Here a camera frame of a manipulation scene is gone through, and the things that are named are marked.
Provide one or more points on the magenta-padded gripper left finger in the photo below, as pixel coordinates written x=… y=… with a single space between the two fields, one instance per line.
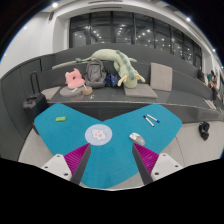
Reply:
x=58 y=165

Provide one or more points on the upright grey square cushion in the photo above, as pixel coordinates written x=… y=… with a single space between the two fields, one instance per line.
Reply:
x=161 y=76

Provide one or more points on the round grey seat cushion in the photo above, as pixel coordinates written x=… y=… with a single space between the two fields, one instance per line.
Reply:
x=69 y=92

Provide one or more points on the round pale blue mouse pad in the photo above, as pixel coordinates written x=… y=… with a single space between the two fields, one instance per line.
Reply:
x=98 y=134

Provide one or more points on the small tan round pouch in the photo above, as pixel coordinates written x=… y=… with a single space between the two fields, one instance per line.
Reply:
x=87 y=90

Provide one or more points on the black bag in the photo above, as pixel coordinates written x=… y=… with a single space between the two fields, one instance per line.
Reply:
x=204 y=130

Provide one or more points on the dark blue patterned bag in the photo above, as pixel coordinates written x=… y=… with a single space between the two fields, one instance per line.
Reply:
x=111 y=80

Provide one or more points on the grey white computer mouse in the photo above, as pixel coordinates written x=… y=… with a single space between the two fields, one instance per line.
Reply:
x=137 y=138

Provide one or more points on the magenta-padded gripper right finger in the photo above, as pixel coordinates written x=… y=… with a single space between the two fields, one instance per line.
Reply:
x=165 y=165

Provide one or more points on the black suitcase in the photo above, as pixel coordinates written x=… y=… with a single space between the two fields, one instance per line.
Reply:
x=35 y=106

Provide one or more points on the small green eraser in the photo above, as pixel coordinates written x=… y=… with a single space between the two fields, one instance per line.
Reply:
x=60 y=118

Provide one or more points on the white marker with blue cap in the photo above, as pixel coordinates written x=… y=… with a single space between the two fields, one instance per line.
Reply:
x=153 y=118

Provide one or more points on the ceiling spot lights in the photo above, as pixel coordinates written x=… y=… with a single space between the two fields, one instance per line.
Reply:
x=55 y=5

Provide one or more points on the white marker with black cap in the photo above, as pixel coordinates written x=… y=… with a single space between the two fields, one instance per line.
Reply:
x=148 y=121

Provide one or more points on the pink plush cushion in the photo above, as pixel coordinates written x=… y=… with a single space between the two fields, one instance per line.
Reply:
x=74 y=79

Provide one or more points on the person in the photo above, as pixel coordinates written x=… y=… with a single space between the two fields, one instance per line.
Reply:
x=200 y=75
x=212 y=83

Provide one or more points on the long green dragon plush toy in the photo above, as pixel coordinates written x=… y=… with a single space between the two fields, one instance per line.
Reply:
x=124 y=68

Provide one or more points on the grey backpack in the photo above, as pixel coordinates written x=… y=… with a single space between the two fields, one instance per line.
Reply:
x=95 y=75

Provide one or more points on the flat grey seat cushion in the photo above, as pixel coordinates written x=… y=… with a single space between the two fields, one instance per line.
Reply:
x=50 y=92
x=140 y=91

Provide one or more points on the large dark glass window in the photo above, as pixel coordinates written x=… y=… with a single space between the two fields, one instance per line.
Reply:
x=100 y=31

